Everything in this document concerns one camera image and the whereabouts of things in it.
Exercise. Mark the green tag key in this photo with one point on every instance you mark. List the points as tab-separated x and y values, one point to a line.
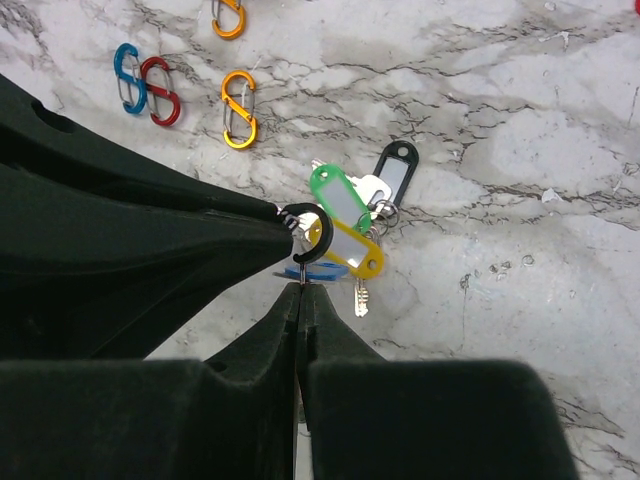
336	194

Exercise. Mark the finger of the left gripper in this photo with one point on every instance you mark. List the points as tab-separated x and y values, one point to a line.
104	252

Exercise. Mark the red carabiner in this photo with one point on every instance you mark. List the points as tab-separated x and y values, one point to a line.
165	92

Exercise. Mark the orange carabiner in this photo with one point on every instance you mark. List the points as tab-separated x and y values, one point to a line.
232	106
228	18

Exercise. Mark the blue tag key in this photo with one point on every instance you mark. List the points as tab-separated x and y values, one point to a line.
327	272

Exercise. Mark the orange carabiner near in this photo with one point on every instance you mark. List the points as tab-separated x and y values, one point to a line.
232	106

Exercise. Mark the orange carabiner far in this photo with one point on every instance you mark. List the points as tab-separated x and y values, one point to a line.
228	18

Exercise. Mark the yellow tag key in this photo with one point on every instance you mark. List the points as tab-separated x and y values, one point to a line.
363	258

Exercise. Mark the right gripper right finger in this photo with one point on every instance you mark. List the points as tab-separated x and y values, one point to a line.
371	418

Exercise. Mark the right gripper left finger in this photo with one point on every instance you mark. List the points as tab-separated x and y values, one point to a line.
230	417

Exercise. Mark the black tag key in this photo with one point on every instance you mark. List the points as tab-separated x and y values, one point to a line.
384	189

